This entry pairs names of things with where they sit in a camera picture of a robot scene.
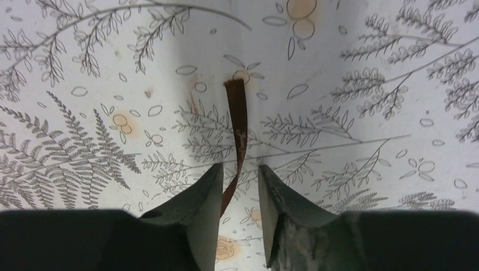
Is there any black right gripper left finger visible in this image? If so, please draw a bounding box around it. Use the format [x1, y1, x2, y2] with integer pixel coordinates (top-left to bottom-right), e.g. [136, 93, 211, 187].
[1, 163, 223, 270]

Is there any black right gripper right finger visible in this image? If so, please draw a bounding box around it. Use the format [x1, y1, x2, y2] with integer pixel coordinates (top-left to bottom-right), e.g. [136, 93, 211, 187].
[258, 164, 478, 270]

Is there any dark brown ribbon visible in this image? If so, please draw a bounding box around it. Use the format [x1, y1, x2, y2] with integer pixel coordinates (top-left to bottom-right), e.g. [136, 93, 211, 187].
[220, 78, 248, 216]

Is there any floral patterned table mat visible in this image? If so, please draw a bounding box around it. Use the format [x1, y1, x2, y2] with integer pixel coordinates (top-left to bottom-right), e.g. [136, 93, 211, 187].
[1, 1, 478, 270]

